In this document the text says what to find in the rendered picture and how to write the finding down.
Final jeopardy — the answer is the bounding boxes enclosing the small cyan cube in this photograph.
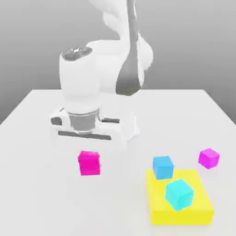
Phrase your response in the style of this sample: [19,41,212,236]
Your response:
[164,178,195,212]

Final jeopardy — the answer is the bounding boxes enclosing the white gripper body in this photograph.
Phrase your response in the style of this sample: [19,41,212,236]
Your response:
[50,125,129,149]

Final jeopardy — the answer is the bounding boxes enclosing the small blue cube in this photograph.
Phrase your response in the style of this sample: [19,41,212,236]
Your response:
[152,155,174,181]

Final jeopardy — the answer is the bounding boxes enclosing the large yellow box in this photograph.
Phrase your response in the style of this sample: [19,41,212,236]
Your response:
[145,169,215,226]

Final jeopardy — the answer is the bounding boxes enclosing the small pink cube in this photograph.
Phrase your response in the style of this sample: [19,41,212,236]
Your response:
[78,150,101,176]

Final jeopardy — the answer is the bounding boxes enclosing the small purple cube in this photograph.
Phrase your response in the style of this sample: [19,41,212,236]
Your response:
[198,147,220,170]

